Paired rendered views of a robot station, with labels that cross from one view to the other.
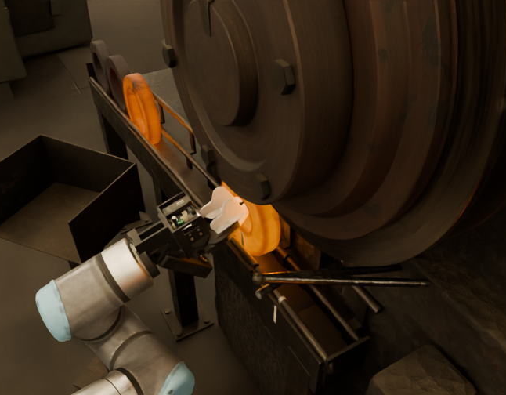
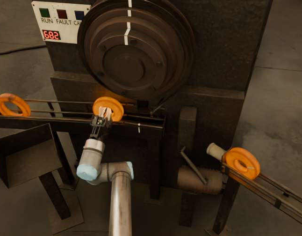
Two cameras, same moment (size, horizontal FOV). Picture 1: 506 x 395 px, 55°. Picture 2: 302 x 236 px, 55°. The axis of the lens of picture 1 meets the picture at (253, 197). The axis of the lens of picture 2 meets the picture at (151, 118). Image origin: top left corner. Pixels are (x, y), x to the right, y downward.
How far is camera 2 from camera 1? 0.83 m
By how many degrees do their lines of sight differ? 35
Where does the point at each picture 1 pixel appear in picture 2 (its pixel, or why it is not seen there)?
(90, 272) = (90, 153)
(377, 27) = (170, 48)
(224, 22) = (135, 59)
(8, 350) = not seen: outside the picture
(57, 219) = (29, 164)
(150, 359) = (118, 165)
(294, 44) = (161, 58)
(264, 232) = (121, 111)
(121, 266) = (97, 145)
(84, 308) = (97, 163)
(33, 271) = not seen: outside the picture
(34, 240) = (32, 175)
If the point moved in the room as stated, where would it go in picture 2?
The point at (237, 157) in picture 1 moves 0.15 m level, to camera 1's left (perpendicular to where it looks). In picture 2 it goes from (135, 87) to (108, 107)
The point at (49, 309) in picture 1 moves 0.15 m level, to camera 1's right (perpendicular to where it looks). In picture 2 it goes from (89, 170) to (115, 149)
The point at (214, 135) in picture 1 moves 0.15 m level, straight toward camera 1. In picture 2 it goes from (124, 86) to (154, 101)
